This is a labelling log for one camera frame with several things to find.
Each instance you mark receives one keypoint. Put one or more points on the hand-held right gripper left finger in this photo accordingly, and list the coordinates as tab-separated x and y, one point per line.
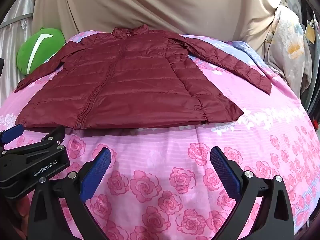
96	175

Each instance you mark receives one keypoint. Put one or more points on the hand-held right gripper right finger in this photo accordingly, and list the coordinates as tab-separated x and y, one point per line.
225	172

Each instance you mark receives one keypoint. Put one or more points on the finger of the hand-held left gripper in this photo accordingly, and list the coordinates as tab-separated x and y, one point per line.
51	137
13	131

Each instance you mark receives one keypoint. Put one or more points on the maroon puffer jacket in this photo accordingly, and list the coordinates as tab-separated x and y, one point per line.
140	85

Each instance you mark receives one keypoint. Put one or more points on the dark hanging clothes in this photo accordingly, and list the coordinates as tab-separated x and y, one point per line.
313	62

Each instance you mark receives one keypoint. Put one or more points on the pink floral blanket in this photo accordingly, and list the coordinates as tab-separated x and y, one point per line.
175	155

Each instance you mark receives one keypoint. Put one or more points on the green plush pillow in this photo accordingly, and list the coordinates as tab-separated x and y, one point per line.
42	50

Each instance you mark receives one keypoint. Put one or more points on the white satin curtain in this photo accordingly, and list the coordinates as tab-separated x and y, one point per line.
12	45

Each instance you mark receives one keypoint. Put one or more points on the white floral cloth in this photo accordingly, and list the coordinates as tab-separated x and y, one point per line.
287	50

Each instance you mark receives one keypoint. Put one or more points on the beige cloth backdrop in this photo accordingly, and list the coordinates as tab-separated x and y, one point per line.
155	5

